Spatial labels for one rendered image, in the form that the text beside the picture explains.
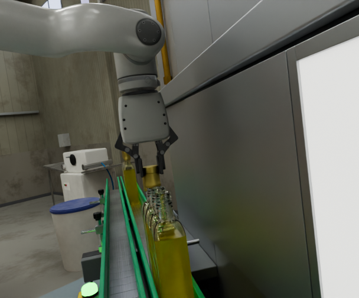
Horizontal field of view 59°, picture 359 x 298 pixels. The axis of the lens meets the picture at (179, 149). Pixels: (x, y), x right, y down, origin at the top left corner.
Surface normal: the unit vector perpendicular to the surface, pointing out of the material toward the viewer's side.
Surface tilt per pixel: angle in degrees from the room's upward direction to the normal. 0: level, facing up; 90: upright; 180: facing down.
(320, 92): 90
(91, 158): 90
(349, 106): 90
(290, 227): 90
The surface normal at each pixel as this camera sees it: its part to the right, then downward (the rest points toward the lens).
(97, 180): 0.68, -0.04
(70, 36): -0.44, 0.18
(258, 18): -0.97, 0.14
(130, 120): 0.10, 0.07
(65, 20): -0.42, -0.09
